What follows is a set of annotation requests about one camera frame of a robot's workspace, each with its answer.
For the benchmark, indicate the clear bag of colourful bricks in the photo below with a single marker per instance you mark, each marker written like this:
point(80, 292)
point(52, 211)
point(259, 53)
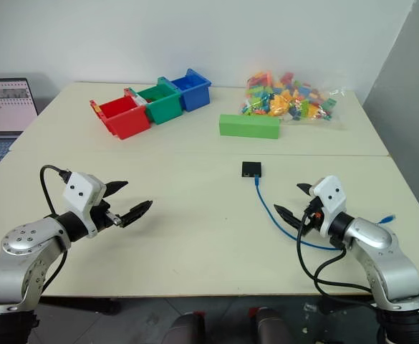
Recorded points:
point(288, 98)

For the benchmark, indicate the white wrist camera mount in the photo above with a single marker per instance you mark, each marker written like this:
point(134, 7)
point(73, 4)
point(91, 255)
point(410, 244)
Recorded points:
point(81, 190)
point(332, 195)

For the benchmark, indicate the blue plastic storage bin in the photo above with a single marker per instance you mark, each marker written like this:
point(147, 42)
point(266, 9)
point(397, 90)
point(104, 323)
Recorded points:
point(196, 95)

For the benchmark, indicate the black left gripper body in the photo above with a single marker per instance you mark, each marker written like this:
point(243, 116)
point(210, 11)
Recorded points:
point(101, 216)

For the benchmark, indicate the small black adapter box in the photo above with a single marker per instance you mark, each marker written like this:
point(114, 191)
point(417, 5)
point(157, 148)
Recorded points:
point(251, 169)

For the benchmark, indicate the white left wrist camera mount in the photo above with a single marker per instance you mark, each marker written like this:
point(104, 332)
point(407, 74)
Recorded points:
point(81, 190)

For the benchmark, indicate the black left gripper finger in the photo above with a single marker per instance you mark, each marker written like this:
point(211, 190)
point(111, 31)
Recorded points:
point(137, 212)
point(115, 187)

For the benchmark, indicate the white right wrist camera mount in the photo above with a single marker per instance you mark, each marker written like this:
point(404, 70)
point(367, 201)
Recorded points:
point(332, 195)

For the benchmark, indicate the dark rounded shape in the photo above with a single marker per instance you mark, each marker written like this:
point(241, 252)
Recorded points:
point(186, 329)
point(271, 328)

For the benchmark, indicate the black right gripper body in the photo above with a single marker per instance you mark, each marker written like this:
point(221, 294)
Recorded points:
point(314, 220)

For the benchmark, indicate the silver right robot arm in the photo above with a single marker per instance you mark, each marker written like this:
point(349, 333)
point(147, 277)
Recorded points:
point(391, 267)

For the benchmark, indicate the red plastic storage bin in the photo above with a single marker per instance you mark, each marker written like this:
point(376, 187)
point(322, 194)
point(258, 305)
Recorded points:
point(126, 123)

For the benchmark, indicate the grey open laptop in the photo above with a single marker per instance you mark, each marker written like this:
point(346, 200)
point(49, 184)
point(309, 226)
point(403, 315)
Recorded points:
point(5, 107)

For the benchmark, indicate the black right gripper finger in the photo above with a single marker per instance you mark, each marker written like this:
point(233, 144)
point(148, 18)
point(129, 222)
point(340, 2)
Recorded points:
point(288, 216)
point(305, 188)

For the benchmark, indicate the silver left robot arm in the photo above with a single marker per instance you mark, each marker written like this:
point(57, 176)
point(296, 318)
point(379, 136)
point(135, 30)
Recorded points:
point(23, 247)

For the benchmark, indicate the green plastic storage bin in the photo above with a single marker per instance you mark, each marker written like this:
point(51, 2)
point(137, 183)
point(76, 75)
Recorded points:
point(164, 109)

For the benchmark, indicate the green rectangular block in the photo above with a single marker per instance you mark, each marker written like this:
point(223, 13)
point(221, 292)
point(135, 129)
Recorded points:
point(248, 126)

